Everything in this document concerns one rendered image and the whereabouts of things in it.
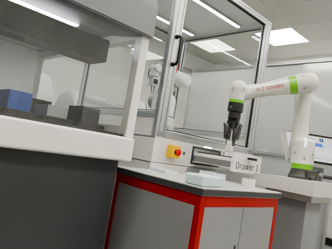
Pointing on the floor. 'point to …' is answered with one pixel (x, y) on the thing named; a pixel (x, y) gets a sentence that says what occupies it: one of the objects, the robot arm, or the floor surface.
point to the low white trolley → (187, 213)
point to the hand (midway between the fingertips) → (229, 145)
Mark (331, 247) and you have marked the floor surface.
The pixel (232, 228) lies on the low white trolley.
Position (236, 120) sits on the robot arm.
